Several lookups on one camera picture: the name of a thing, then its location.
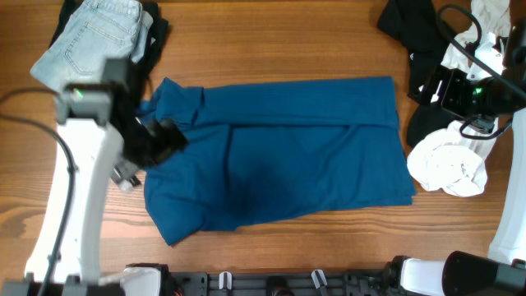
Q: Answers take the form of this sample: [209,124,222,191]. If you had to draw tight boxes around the black folded garment under jeans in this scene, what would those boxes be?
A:
[49,0,168,94]

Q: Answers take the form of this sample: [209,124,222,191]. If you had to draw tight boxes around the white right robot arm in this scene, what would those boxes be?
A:
[394,69,525,295]

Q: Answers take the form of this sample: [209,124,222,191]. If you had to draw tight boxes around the black crumpled garment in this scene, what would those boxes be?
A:
[377,0,455,148]

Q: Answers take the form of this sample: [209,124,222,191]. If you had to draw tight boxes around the light blue folded jeans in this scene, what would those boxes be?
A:
[30,0,154,91]

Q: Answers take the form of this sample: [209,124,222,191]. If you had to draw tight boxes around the white crumpled t-shirt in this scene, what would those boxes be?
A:
[408,0,511,197]

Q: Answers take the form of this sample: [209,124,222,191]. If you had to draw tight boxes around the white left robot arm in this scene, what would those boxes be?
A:
[1,83,188,295]

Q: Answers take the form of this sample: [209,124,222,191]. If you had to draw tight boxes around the dark blue polo shirt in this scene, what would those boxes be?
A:
[139,76,416,245]

